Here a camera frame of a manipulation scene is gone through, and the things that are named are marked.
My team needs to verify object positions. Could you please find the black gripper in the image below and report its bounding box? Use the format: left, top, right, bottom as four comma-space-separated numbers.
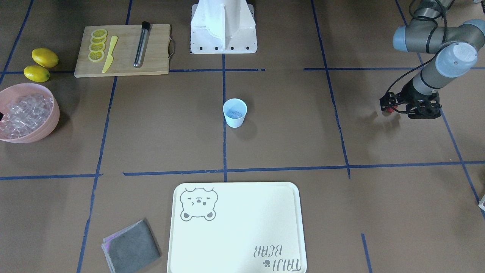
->
385, 82, 442, 119

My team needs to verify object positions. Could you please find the clear ice cube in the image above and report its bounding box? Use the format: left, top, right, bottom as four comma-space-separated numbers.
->
227, 109, 243, 119

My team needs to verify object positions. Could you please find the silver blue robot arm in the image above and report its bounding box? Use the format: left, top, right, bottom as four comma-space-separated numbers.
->
379, 0, 485, 119

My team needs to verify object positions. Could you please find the light blue cup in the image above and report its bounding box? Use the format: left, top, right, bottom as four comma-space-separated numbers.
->
223, 98, 247, 128

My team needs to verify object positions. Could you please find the pile of ice cubes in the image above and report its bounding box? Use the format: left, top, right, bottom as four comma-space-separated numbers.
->
0, 93, 53, 140

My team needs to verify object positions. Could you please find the cream bear tray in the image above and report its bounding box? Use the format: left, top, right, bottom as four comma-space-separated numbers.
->
167, 182, 308, 273

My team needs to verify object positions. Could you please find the silver black muddler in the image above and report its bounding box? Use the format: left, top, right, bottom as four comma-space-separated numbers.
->
133, 21, 151, 69

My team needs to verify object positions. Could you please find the yellow plastic knife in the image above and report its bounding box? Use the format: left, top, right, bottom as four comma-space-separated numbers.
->
102, 36, 118, 73

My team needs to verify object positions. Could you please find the grey folded cloth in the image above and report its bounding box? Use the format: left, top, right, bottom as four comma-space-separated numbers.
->
102, 219, 161, 273

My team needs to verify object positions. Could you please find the lemon slice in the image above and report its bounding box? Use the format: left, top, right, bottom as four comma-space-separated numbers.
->
88, 51, 105, 62
90, 36, 107, 45
89, 43, 106, 52
91, 29, 108, 39

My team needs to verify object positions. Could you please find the yellow lemon near edge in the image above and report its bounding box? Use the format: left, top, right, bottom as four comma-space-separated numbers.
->
31, 48, 59, 69

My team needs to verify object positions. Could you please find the yellow lemon near bowl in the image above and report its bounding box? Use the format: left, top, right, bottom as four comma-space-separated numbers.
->
23, 65, 50, 83

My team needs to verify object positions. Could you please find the pink bowl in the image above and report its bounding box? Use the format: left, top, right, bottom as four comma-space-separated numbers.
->
0, 83, 59, 143

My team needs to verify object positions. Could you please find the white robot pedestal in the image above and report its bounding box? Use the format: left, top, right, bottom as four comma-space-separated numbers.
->
189, 0, 258, 54

